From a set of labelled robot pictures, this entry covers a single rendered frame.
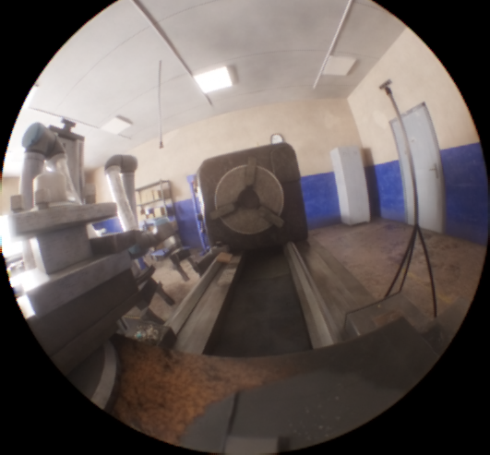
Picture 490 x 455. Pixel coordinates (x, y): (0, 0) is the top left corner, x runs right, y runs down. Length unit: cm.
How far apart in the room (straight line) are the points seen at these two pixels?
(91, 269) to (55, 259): 6
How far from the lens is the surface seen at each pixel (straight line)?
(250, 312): 60
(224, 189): 61
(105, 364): 26
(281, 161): 76
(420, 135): 355
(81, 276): 23
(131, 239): 24
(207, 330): 41
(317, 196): 430
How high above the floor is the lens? 110
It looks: 4 degrees down
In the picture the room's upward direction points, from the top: 11 degrees counter-clockwise
